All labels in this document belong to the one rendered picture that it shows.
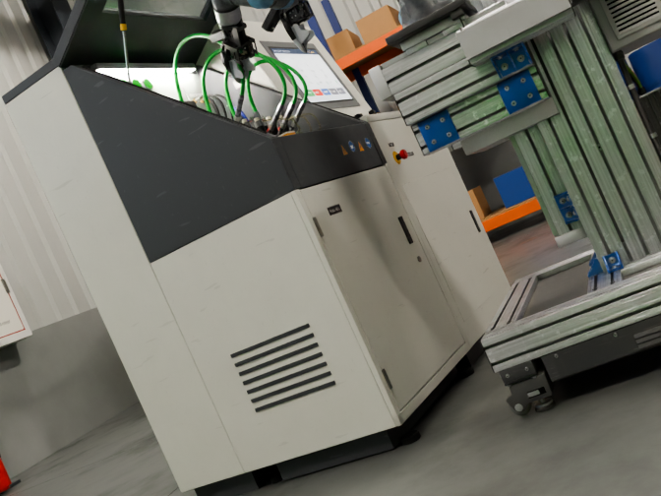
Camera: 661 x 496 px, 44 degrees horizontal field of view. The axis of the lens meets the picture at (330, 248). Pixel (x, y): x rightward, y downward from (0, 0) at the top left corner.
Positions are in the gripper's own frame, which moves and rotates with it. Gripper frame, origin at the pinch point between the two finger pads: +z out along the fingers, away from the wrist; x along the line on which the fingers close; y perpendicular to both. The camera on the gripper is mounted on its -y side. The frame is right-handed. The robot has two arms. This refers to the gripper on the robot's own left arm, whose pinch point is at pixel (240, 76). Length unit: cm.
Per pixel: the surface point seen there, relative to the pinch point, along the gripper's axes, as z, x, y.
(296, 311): 40, -35, 53
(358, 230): 37, -2, 47
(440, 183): 80, 66, 20
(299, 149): 9.7, -6.7, 31.8
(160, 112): -1.9, -28.0, -3.4
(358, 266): 39, -12, 57
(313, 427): 69, -49, 68
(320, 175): 18.8, -4.7, 36.5
